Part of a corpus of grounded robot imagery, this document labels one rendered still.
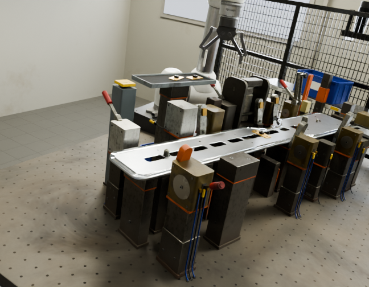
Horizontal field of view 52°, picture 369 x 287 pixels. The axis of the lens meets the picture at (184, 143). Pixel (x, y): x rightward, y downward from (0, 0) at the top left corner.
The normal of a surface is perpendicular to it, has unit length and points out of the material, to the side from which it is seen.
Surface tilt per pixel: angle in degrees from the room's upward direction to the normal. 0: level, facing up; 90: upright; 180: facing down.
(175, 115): 90
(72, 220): 0
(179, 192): 90
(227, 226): 90
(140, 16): 90
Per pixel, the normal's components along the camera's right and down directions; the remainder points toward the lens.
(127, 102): 0.66, 0.38
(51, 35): 0.84, 0.33
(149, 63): -0.53, 0.25
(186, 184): -0.74, 0.15
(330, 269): 0.15, -0.91
